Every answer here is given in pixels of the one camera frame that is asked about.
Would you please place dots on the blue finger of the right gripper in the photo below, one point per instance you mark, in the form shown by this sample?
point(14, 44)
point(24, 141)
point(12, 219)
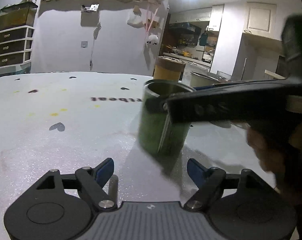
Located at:
point(225, 103)
point(248, 85)

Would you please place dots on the person's right hand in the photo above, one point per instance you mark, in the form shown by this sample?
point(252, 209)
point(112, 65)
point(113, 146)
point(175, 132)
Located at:
point(284, 159)

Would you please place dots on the white plush toy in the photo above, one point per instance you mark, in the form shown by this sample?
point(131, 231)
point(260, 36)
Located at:
point(152, 40)

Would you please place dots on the green metal cup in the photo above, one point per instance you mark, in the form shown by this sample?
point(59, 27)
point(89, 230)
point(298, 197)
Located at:
point(157, 135)

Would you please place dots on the white plastic drawer unit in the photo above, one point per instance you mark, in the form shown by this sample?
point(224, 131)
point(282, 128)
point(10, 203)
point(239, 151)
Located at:
point(16, 45)

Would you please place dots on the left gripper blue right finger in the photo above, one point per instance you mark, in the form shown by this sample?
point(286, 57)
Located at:
point(209, 182)

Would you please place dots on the silver steel cup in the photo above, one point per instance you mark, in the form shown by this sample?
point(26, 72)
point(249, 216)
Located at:
point(201, 80)

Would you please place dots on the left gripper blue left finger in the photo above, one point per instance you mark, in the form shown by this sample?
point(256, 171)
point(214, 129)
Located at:
point(91, 182)

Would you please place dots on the white plastic bag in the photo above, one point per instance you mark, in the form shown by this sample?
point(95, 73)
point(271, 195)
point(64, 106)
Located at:
point(135, 20)

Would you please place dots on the white wall socket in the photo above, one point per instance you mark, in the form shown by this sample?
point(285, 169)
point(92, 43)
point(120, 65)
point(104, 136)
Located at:
point(84, 44)

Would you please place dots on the brown bamboo cup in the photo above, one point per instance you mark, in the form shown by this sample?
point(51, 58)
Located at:
point(167, 68)

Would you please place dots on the glass fish tank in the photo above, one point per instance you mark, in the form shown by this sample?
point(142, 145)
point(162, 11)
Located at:
point(18, 15)

